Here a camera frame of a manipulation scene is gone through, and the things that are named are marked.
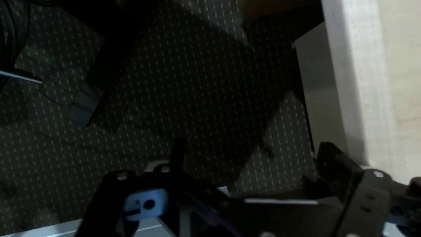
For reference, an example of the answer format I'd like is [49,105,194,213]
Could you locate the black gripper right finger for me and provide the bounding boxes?
[316,142,421,237]

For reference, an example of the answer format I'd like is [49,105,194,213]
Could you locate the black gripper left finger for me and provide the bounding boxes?
[77,136,241,237]

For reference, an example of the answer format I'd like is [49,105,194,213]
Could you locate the wooden nightstand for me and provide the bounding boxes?
[238,0,421,181]

